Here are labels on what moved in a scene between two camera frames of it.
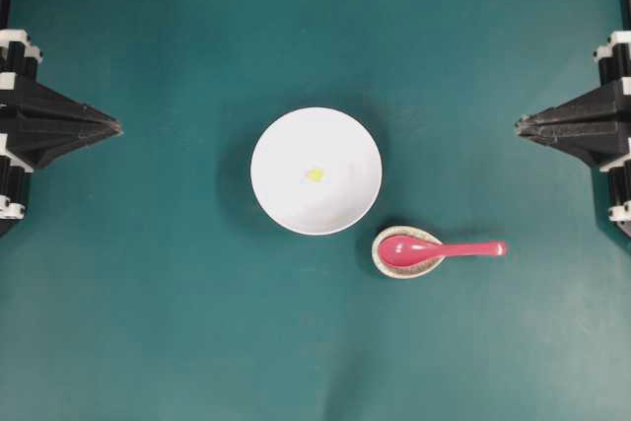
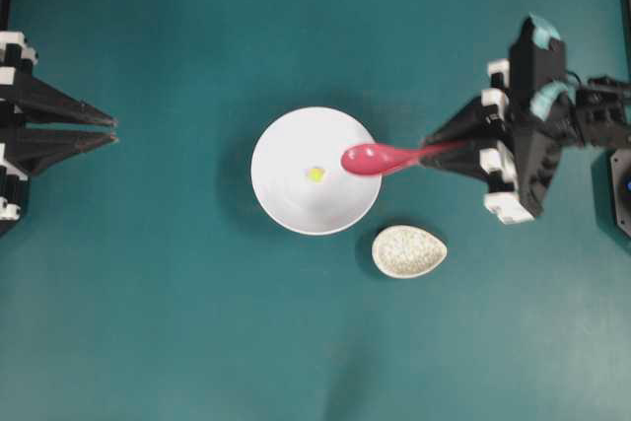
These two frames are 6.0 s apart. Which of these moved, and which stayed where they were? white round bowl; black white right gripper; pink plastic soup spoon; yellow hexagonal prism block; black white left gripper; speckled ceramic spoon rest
Moved: pink plastic soup spoon; black white right gripper
Stayed: black white left gripper; yellow hexagonal prism block; speckled ceramic spoon rest; white round bowl
